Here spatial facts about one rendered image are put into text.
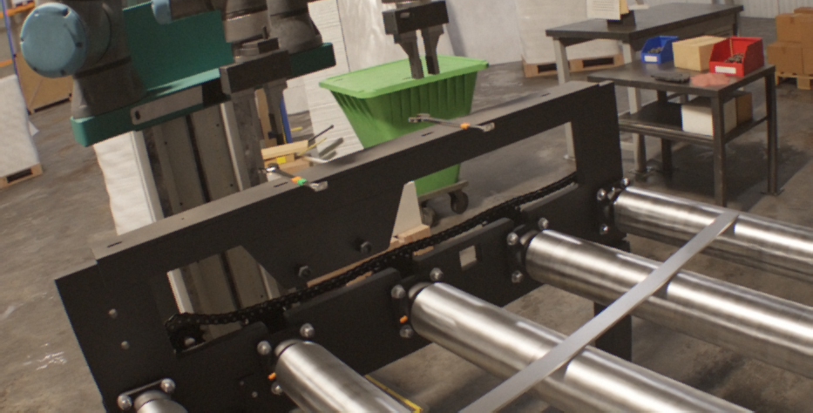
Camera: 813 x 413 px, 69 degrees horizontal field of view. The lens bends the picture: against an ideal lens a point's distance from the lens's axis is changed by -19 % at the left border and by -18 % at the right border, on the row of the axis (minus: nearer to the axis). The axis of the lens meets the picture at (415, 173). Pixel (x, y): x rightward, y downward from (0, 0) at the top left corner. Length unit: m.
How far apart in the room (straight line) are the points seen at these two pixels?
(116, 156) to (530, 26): 4.95
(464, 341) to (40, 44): 0.96
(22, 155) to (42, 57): 7.86
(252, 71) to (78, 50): 0.35
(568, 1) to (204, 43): 6.52
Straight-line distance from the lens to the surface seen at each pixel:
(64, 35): 1.34
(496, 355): 1.18
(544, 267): 1.48
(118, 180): 4.76
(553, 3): 7.98
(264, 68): 1.31
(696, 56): 3.85
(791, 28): 7.01
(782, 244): 1.46
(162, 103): 1.55
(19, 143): 9.21
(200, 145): 1.85
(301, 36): 1.67
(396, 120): 3.85
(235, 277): 1.96
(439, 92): 3.90
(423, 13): 1.46
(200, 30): 1.74
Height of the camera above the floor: 1.52
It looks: 17 degrees down
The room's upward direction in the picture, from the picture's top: 10 degrees counter-clockwise
